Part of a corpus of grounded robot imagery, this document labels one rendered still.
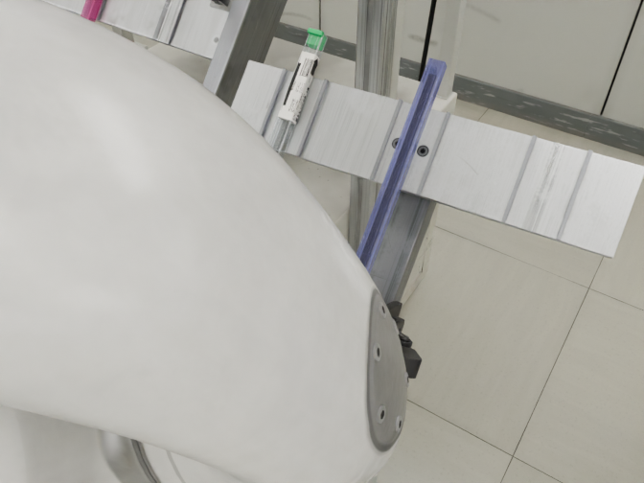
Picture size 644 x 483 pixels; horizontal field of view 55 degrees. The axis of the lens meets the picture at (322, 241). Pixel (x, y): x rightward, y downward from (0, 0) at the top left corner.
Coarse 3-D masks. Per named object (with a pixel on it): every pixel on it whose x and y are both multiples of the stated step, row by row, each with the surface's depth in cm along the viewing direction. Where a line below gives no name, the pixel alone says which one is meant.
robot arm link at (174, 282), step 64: (0, 0) 12; (0, 64) 11; (64, 64) 11; (128, 64) 12; (0, 128) 10; (64, 128) 11; (128, 128) 11; (192, 128) 12; (0, 192) 10; (64, 192) 10; (128, 192) 11; (192, 192) 12; (256, 192) 13; (0, 256) 9; (64, 256) 10; (128, 256) 10; (192, 256) 11; (256, 256) 12; (320, 256) 14; (0, 320) 9; (64, 320) 10; (128, 320) 10; (192, 320) 11; (256, 320) 12; (320, 320) 14; (384, 320) 18; (0, 384) 10; (64, 384) 10; (128, 384) 10; (192, 384) 11; (256, 384) 12; (320, 384) 14; (384, 384) 17; (192, 448) 12; (256, 448) 13; (320, 448) 14; (384, 448) 17
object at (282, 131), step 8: (312, 40) 53; (320, 40) 53; (304, 48) 53; (312, 48) 53; (320, 48) 53; (320, 56) 53; (280, 120) 53; (288, 120) 53; (280, 128) 53; (288, 128) 53; (272, 136) 53; (280, 136) 53; (288, 136) 53; (272, 144) 53; (280, 144) 53; (280, 152) 53
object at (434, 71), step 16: (432, 64) 49; (432, 80) 49; (416, 96) 49; (432, 96) 49; (416, 112) 49; (416, 128) 49; (400, 144) 49; (416, 144) 49; (400, 160) 49; (400, 176) 49; (384, 192) 49; (400, 192) 50; (384, 208) 49; (368, 224) 49; (384, 224) 49; (368, 240) 49; (368, 256) 49; (368, 272) 49
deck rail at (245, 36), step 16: (240, 0) 62; (256, 0) 63; (272, 0) 65; (240, 16) 62; (256, 16) 64; (272, 16) 66; (224, 32) 63; (240, 32) 62; (256, 32) 65; (272, 32) 67; (224, 48) 63; (240, 48) 63; (256, 48) 66; (224, 64) 63; (240, 64) 64; (208, 80) 63; (224, 80) 63; (240, 80) 65; (224, 96) 64
